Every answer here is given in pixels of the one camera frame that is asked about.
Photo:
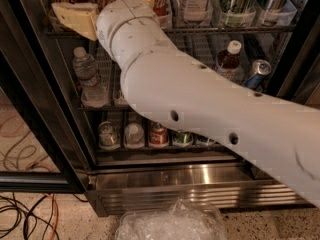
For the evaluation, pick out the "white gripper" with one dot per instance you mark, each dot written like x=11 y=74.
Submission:
x=124 y=17

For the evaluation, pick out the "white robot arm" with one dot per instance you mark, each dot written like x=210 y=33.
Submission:
x=168 y=86

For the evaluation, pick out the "white tea bottle top shelf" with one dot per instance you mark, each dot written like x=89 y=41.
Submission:
x=193 y=10

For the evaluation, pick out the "green drink can top shelf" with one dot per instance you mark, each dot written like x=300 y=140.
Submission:
x=237 y=13

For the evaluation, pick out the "silver can bottom shelf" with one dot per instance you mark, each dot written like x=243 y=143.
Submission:
x=108 y=136

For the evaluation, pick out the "water bottle bottom shelf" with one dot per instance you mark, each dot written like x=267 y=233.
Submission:
x=134 y=135

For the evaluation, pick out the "red coke can bottom shelf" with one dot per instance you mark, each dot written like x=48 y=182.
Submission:
x=158 y=135

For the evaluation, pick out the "green can bottom shelf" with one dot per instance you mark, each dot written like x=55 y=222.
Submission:
x=182 y=138

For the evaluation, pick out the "tilted blue red can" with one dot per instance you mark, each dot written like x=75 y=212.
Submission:
x=260 y=69

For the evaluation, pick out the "blue can bottom shelf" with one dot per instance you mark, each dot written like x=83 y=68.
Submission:
x=202 y=140

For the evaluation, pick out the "left fridge glass door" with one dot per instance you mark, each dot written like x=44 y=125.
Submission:
x=46 y=126

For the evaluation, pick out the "clear water bottle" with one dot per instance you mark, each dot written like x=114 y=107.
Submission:
x=87 y=71

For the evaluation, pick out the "brown tea bottle white cap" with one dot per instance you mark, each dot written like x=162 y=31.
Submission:
x=228 y=60

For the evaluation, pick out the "clear plastic bag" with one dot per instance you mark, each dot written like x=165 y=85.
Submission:
x=181 y=221

